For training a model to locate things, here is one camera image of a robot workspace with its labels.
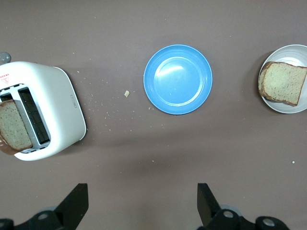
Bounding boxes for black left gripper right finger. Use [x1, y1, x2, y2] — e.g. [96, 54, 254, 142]
[197, 183, 220, 227]

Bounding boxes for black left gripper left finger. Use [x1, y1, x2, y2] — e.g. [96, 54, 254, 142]
[54, 183, 89, 230]

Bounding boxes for light crust bread slice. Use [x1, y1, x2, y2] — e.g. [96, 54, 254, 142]
[258, 61, 307, 107]

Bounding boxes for blue round plate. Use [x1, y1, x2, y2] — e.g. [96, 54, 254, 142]
[143, 44, 213, 116]

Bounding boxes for beige round plate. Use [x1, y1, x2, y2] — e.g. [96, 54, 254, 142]
[258, 44, 307, 115]

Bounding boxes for white two-slot toaster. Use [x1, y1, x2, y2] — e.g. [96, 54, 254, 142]
[0, 51, 87, 161]

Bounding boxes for dark crust bread slice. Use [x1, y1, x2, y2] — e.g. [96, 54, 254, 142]
[0, 99, 34, 156]

